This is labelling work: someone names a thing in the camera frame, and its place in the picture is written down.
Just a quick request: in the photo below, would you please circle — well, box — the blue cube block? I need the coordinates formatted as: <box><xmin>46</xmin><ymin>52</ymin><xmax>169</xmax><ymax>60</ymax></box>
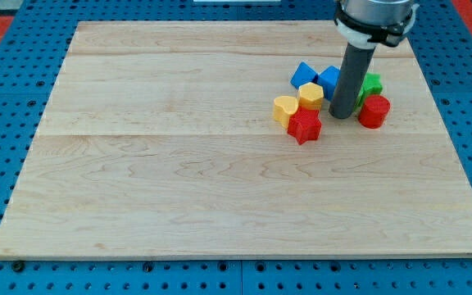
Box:
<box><xmin>317</xmin><ymin>66</ymin><xmax>340</xmax><ymax>101</ymax></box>

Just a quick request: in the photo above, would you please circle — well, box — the yellow heart block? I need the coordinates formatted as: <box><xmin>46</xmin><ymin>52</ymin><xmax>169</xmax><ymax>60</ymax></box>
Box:
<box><xmin>273</xmin><ymin>96</ymin><xmax>298</xmax><ymax>129</ymax></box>

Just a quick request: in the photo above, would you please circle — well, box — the green star block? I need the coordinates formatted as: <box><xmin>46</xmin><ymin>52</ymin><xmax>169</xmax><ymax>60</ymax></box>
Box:
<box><xmin>355</xmin><ymin>73</ymin><xmax>384</xmax><ymax>110</ymax></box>

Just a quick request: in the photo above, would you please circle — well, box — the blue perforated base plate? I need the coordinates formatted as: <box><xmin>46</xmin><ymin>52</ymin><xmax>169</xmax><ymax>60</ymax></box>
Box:
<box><xmin>0</xmin><ymin>0</ymin><xmax>472</xmax><ymax>294</ymax></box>

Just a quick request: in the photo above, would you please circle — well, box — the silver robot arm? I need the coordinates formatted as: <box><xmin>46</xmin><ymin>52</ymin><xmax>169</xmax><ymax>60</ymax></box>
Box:
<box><xmin>329</xmin><ymin>0</ymin><xmax>419</xmax><ymax>119</ymax></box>

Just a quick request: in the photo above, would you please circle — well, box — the yellow hexagon block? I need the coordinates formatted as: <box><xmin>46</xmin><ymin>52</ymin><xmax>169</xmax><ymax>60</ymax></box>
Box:
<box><xmin>297</xmin><ymin>82</ymin><xmax>324</xmax><ymax>111</ymax></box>

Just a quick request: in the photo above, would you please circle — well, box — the blue triangle block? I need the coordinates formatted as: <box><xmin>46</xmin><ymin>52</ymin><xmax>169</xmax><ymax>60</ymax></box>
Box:
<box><xmin>290</xmin><ymin>61</ymin><xmax>318</xmax><ymax>89</ymax></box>

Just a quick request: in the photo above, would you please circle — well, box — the red star block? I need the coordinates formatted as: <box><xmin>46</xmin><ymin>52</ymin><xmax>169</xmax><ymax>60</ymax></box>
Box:
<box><xmin>288</xmin><ymin>107</ymin><xmax>322</xmax><ymax>145</ymax></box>

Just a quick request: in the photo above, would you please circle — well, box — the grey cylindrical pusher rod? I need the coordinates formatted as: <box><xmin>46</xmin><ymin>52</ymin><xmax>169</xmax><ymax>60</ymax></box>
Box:
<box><xmin>329</xmin><ymin>43</ymin><xmax>374</xmax><ymax>119</ymax></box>

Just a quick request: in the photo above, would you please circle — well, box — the red cylinder block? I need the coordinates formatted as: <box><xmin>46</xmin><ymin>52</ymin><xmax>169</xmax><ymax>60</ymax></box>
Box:
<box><xmin>358</xmin><ymin>94</ymin><xmax>391</xmax><ymax>129</ymax></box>

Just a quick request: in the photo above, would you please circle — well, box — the light wooden board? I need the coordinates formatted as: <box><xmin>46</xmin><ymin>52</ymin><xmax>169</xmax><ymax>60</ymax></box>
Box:
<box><xmin>0</xmin><ymin>21</ymin><xmax>472</xmax><ymax>261</ymax></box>

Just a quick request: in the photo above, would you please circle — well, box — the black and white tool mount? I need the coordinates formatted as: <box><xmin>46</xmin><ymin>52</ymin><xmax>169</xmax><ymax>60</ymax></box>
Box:
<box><xmin>334</xmin><ymin>2</ymin><xmax>419</xmax><ymax>49</ymax></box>

